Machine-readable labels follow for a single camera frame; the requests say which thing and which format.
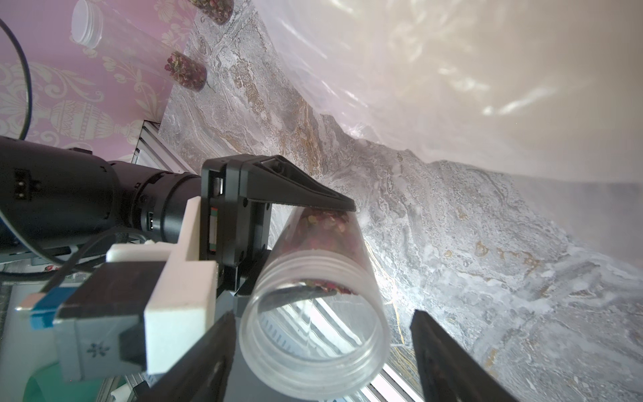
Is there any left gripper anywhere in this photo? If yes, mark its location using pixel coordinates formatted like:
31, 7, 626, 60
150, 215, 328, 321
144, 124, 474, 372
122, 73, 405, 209
199, 154, 356, 296

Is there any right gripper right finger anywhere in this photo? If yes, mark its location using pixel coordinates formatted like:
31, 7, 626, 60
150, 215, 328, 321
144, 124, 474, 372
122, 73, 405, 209
410, 310, 517, 402

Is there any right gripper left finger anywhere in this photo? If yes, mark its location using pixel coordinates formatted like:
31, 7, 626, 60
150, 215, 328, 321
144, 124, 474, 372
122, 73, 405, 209
137, 312, 236, 401

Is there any clear jar with flower tea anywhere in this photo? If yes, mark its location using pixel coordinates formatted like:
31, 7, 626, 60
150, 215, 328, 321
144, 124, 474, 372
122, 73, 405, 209
239, 207, 391, 400

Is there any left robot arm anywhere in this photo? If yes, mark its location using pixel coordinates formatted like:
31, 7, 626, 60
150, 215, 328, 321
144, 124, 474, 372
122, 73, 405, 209
1, 137, 355, 291

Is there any clear jar front left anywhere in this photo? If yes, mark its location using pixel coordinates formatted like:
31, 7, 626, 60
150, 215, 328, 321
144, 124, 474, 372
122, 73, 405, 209
71, 1, 208, 92

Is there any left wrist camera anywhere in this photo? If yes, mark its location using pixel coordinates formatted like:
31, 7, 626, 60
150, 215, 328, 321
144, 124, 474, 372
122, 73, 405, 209
18, 197, 218, 381

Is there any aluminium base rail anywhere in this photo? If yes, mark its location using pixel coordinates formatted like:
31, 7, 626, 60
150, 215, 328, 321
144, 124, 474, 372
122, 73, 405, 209
122, 121, 423, 401

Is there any clear jar near wall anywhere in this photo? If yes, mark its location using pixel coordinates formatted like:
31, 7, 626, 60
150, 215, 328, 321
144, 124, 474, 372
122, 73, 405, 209
189, 0, 234, 25

